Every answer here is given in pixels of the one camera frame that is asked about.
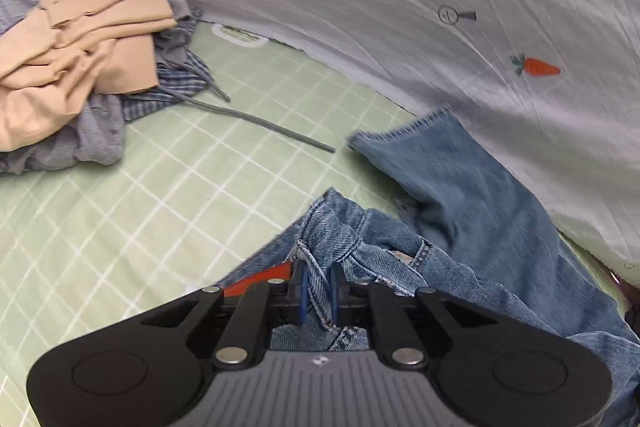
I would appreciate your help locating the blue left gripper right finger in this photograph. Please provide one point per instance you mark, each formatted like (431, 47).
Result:
(337, 288)

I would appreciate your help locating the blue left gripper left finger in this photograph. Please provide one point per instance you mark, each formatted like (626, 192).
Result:
(299, 292)

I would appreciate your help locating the green grid cutting mat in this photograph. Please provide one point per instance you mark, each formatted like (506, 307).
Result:
(112, 277)

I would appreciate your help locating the blue plaid shirt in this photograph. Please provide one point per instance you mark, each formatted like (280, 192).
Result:
(179, 70)

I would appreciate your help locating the beige garment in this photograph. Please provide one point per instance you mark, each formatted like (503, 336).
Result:
(64, 50)

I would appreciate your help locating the grey hoodie with drawstring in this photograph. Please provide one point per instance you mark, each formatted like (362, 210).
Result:
(97, 133)

